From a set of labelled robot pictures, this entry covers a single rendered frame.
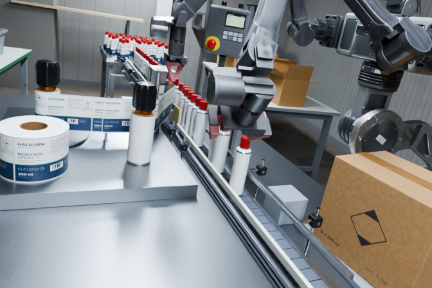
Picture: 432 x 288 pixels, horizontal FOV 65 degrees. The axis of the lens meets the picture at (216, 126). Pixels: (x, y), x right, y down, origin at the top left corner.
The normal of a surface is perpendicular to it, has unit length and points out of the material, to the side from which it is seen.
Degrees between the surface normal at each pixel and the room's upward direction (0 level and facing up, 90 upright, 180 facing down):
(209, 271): 0
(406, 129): 90
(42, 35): 90
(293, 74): 100
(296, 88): 91
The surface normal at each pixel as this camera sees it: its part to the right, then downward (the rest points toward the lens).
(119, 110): 0.44, 0.35
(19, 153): 0.10, 0.33
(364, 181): -0.85, 0.03
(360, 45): -0.95, -0.07
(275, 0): 0.26, -0.35
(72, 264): 0.16, -0.94
